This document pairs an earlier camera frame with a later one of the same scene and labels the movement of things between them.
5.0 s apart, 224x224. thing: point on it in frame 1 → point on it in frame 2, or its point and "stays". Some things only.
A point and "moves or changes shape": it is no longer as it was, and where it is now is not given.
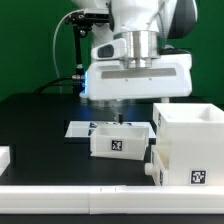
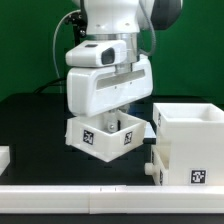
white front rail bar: [111, 199] stays
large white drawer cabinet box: [194, 132] stays
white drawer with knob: [158, 167] stays
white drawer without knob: [119, 141] moves or changes shape
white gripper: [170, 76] → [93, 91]
